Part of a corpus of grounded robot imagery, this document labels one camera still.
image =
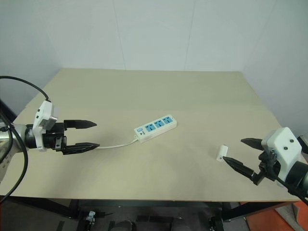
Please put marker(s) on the black stand part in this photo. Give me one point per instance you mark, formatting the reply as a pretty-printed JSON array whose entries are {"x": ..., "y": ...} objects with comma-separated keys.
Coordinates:
[{"x": 304, "y": 144}]

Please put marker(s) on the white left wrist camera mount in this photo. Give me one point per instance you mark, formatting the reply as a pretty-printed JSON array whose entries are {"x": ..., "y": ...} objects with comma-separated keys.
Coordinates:
[{"x": 41, "y": 120}]

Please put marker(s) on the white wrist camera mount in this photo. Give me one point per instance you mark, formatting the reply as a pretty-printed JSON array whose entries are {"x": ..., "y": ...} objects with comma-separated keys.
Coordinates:
[
  {"x": 41, "y": 120},
  {"x": 284, "y": 144}
]

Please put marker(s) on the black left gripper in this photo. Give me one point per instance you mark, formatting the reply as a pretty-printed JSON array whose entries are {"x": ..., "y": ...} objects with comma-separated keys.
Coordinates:
[{"x": 54, "y": 139}]

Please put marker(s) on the black metal table frame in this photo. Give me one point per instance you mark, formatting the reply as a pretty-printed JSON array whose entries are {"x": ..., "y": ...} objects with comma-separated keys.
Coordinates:
[{"x": 48, "y": 210}]

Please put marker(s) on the black angled bar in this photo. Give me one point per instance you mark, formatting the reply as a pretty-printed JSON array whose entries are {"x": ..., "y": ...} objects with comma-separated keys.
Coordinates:
[{"x": 6, "y": 108}]

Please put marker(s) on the white plug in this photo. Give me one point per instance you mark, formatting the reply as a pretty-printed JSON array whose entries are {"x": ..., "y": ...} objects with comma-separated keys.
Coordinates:
[{"x": 222, "y": 152}]

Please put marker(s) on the white power strip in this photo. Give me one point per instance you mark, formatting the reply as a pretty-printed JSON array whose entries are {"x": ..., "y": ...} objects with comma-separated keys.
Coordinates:
[{"x": 156, "y": 125}]

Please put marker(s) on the orange floor mat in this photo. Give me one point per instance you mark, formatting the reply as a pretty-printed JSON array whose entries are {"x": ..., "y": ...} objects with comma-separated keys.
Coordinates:
[{"x": 303, "y": 216}]

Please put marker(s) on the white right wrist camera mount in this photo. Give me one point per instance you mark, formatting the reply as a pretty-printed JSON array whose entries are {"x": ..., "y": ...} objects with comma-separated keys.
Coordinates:
[{"x": 284, "y": 144}]

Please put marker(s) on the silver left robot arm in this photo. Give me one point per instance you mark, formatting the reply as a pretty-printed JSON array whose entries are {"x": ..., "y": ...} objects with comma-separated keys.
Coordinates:
[{"x": 18, "y": 132}]

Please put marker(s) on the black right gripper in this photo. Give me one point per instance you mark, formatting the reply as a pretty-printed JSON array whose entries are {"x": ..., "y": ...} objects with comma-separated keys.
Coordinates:
[{"x": 268, "y": 163}]

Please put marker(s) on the table caster wheel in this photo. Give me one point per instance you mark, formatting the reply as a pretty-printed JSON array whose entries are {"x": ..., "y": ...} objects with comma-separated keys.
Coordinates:
[
  {"x": 214, "y": 221},
  {"x": 90, "y": 215}
]

